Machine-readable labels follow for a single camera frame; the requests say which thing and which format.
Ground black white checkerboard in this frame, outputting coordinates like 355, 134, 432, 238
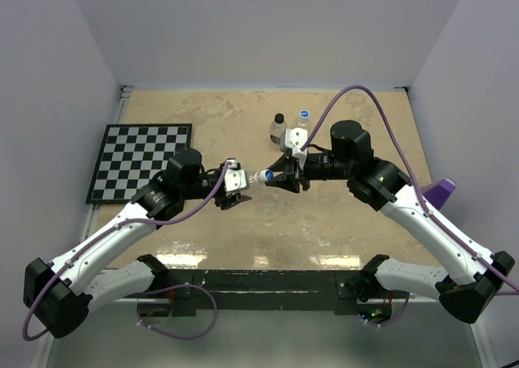
99, 123, 193, 205

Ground small clear plastic bottle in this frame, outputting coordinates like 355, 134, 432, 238
269, 119, 287, 144

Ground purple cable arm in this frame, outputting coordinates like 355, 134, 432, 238
302, 84, 519, 296
22, 161, 236, 341

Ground black bottle cap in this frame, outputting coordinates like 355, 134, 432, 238
274, 113, 285, 123

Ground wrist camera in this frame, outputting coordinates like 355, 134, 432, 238
224, 158, 248, 195
280, 127, 308, 169

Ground purple cable loop front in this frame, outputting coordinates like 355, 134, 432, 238
136, 282, 220, 340

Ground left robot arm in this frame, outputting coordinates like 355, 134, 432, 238
22, 148, 249, 341

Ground purple object table edge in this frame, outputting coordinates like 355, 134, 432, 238
421, 178, 457, 210

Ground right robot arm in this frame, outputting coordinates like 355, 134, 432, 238
267, 120, 515, 323

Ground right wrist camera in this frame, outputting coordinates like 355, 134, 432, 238
280, 127, 308, 169

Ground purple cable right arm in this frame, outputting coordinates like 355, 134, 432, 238
302, 84, 519, 296

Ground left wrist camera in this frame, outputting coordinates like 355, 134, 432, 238
224, 158, 248, 195

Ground aluminium rail left edge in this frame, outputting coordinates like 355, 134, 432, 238
72, 84, 135, 268

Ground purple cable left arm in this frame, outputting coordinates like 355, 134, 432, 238
22, 161, 236, 341

